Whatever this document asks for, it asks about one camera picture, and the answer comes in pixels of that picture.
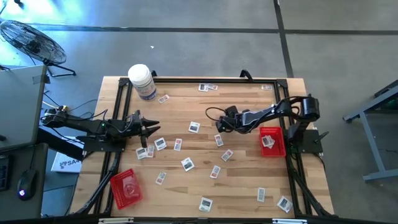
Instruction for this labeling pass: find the grey metal table frame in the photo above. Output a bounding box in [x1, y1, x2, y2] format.
[343, 80, 398, 183]

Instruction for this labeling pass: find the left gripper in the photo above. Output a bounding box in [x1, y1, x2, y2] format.
[126, 109, 162, 149]

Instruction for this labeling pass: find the black clamp lever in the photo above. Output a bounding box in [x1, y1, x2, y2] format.
[313, 130, 330, 144]

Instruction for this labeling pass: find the white cardboard box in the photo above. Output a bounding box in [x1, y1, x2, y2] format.
[50, 135, 85, 174]

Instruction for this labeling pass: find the black floor fan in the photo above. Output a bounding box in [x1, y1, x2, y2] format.
[0, 19, 77, 78]

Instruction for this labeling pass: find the red plastic mesh basket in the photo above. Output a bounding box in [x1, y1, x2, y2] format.
[259, 126, 287, 158]
[109, 168, 144, 210]

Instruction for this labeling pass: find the white wipes canister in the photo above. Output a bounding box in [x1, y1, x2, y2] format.
[127, 63, 158, 101]

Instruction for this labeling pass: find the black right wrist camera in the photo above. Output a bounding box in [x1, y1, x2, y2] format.
[226, 105, 240, 118]

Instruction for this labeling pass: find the black metal beam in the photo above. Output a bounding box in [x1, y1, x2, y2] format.
[36, 127, 85, 161]

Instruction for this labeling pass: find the dark grey desk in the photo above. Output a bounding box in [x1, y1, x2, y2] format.
[0, 142, 49, 220]

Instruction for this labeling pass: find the silver metal bracket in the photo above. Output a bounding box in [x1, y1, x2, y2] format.
[272, 218, 308, 224]
[98, 217, 134, 224]

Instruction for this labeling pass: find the black keyboard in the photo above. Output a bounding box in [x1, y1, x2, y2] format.
[0, 154, 12, 192]

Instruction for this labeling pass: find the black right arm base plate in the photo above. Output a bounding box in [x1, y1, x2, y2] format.
[287, 128, 324, 154]

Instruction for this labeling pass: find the black computer mouse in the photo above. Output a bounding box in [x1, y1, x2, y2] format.
[16, 169, 37, 202]

